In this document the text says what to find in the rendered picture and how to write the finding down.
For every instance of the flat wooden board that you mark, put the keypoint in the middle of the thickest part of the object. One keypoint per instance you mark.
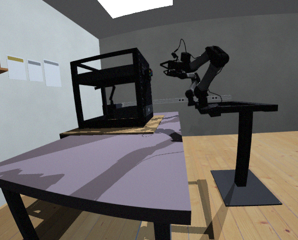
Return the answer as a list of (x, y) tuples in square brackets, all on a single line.
[(149, 128)]

